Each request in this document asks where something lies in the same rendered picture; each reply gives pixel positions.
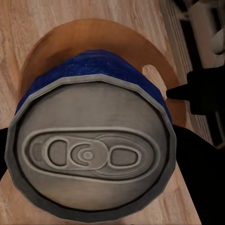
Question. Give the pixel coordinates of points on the can of soda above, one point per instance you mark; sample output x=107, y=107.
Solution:
x=92, y=140

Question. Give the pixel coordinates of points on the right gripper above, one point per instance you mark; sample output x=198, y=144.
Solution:
x=205, y=89

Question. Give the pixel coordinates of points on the wood fireplace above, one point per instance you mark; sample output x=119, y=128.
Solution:
x=190, y=26

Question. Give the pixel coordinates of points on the trash can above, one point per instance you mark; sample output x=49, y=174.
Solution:
x=74, y=37

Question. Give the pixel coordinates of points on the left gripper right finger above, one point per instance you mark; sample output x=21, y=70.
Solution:
x=203, y=169

